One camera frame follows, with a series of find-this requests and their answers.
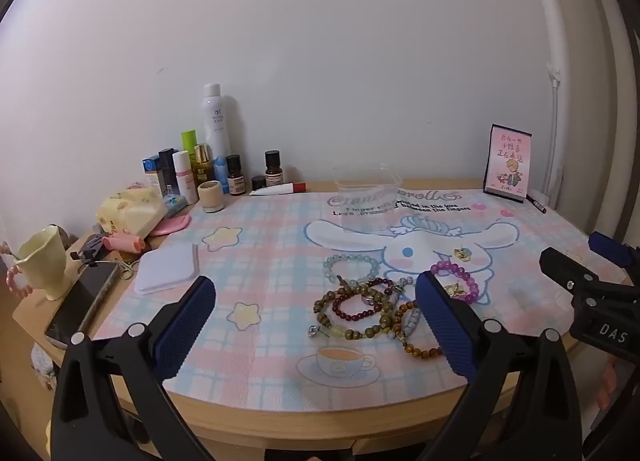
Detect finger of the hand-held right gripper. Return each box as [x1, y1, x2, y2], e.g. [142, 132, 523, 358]
[539, 247, 640, 303]
[587, 231, 636, 267]

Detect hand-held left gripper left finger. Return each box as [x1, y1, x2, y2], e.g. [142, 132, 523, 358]
[50, 275, 218, 461]

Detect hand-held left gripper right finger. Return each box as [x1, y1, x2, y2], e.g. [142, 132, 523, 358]
[415, 271, 586, 461]

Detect dark red bead bracelet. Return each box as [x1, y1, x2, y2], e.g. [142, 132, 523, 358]
[330, 278, 396, 322]

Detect clear plastic container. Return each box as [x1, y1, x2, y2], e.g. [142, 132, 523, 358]
[333, 164, 405, 234]

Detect person's right hand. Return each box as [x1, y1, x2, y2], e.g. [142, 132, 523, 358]
[597, 358, 623, 409]

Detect small scissors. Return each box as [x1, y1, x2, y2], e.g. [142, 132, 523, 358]
[107, 258, 141, 282]

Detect pink dish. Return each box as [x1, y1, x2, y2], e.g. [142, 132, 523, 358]
[150, 214, 192, 237]

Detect pink rolled item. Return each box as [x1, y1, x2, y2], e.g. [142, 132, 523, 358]
[102, 233, 146, 252]

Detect smartphone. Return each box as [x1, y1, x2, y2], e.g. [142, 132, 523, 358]
[44, 261, 121, 349]

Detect pastel plaid cartoon mat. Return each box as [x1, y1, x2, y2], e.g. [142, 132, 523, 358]
[92, 186, 631, 414]

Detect pink cartoon standing card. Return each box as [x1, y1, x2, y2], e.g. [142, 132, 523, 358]
[483, 124, 532, 203]

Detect black clip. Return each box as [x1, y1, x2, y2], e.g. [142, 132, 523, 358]
[70, 233, 108, 264]

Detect blue patterned packet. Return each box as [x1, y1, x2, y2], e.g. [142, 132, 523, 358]
[162, 194, 187, 218]

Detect beige cylinder cup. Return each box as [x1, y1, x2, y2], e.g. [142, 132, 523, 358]
[197, 181, 222, 213]

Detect white bottle pink label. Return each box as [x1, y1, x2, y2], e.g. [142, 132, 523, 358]
[172, 151, 199, 204]

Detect pale yellow cup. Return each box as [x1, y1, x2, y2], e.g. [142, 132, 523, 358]
[19, 225, 68, 301]

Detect blue cosmetics box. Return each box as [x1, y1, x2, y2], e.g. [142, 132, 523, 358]
[141, 156, 163, 189]

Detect brown dropper bottle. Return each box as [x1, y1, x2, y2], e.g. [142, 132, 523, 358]
[225, 154, 246, 196]

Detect dark cosmetics box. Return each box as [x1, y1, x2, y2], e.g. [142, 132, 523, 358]
[158, 148, 178, 199]

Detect gold capped amber bottle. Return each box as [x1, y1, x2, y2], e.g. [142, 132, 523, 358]
[193, 144, 213, 188]

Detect white tube red cap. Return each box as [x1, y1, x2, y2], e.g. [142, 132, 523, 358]
[249, 182, 307, 197]

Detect brown glass bottle black cap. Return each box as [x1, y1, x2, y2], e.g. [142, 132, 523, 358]
[264, 150, 282, 189]

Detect tall white spray bottle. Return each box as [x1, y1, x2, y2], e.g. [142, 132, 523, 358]
[201, 84, 237, 192]

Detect white wall cable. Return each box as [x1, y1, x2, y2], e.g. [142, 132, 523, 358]
[546, 62, 563, 202]

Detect pink bead bracelet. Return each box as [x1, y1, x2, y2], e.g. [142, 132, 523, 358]
[0, 241, 33, 298]

